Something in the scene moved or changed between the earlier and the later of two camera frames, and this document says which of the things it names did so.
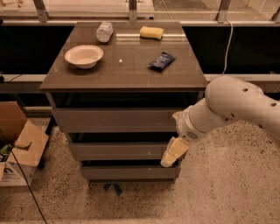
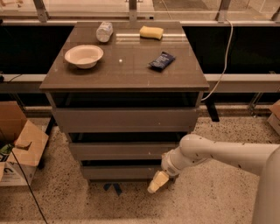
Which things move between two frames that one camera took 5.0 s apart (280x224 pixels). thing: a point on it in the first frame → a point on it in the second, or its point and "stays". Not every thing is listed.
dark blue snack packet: (162, 61) stays
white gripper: (185, 126) → (166, 164)
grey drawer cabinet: (114, 87) stays
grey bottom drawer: (129, 172) stays
